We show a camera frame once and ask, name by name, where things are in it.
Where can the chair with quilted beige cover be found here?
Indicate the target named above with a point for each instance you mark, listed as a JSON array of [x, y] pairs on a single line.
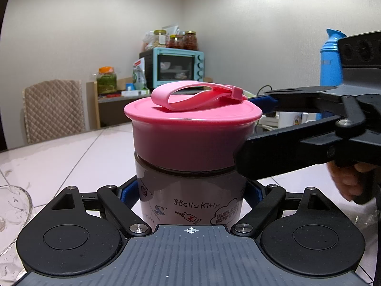
[[53, 110]]

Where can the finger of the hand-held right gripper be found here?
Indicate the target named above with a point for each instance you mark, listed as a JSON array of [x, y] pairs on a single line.
[[285, 155], [297, 98]]

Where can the white power strip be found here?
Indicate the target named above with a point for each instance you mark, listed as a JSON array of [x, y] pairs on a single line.
[[268, 124]]

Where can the small red-filled glass jar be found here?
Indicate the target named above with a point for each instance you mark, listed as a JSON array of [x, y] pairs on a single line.
[[175, 42]]

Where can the teal toaster oven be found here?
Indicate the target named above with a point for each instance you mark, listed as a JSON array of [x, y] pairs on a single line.
[[162, 52]]

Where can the clear plastic bag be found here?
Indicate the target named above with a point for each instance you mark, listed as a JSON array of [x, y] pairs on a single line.
[[148, 42]]

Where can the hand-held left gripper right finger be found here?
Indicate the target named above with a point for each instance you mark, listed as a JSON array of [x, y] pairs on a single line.
[[257, 195]]

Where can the person's right hand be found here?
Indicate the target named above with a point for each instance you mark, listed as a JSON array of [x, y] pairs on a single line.
[[342, 181]]

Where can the clear glass bowl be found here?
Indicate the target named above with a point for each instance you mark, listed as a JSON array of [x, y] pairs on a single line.
[[18, 204]]

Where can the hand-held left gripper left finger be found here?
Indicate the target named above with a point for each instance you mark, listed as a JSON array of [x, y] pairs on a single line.
[[129, 192]]

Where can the green pickle jar orange lid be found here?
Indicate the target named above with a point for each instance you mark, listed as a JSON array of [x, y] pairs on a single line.
[[106, 82]]

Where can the blue thermos flask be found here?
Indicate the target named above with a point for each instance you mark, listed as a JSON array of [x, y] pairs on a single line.
[[329, 65]]

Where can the small blue box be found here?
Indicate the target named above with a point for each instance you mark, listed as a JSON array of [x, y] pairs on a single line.
[[129, 86]]

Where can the white and green pouch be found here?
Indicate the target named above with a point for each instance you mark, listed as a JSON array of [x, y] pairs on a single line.
[[138, 74]]

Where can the flat white box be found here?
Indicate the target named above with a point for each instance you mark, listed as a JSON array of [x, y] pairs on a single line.
[[135, 92]]

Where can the large red-filled glass jar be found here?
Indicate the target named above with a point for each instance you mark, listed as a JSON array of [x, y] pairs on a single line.
[[190, 41]]

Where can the white cartoon mug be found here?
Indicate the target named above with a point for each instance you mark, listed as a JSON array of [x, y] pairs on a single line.
[[293, 121]]

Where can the pink printed bottle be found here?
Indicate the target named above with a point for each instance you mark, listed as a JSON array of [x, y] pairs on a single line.
[[184, 190]]

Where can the wooden shelf unit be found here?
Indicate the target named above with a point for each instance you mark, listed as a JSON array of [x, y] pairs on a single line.
[[96, 110]]

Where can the white paper bag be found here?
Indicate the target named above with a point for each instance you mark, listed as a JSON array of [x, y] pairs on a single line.
[[172, 29]]

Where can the yellow-lid glass jar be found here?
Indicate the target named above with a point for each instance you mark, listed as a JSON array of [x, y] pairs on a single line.
[[159, 39]]

